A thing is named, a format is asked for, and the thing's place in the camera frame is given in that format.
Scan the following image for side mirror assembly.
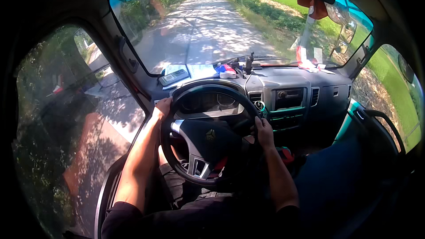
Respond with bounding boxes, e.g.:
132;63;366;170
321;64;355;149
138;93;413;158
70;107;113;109
325;2;358;55

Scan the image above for person's left hand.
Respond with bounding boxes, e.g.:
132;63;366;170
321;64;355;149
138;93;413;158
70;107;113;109
154;97;173;121

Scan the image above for dark blue passenger seat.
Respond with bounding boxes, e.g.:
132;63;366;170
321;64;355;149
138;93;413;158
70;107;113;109
292;136;399;239

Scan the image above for person's body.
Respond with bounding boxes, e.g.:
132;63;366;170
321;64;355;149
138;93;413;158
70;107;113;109
101;195;303;239

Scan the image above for red blue white packet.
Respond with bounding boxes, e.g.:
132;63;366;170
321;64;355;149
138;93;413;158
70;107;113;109
215;64;237;79

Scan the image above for instrument cluster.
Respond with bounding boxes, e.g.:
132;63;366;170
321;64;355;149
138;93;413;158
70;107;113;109
179;91;240;115

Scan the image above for grey handheld device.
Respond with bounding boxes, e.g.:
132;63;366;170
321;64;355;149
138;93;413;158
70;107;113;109
158;69;189;87

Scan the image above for white red papers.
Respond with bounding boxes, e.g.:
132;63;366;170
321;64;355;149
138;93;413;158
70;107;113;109
296;46;336;74

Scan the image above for black steering wheel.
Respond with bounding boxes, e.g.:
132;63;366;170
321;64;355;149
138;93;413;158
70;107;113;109
160;84;263;186

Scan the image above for red black object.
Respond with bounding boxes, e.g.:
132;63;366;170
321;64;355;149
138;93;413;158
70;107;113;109
276;146;295;165

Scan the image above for black phone holder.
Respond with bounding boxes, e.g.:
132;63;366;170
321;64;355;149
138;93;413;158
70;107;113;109
245;51;255;75

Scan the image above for person's right hand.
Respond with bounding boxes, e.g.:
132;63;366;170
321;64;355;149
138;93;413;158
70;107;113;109
253;116;276;149

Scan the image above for car radio unit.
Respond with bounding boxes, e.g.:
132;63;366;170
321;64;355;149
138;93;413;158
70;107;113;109
274;88;305;111

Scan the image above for white paper sheets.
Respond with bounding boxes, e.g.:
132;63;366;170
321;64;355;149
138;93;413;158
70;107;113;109
162;63;220;90

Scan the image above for windshield wiper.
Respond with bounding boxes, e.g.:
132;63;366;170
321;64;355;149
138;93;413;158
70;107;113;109
217;54;293;66

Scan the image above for red hanging cloth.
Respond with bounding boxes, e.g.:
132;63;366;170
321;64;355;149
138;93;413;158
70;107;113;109
297;0;328;20

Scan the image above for driver pillar grab handle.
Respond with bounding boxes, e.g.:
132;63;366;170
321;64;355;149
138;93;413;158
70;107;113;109
116;36;140;73

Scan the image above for person's legs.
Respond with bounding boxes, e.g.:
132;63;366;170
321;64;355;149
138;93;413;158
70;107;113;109
157;146;266;210

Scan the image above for passenger door handle bar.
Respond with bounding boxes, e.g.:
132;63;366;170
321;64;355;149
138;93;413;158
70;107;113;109
353;109;406;155

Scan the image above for black sun visor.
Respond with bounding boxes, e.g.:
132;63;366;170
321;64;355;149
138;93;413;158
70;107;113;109
342;0;390;24

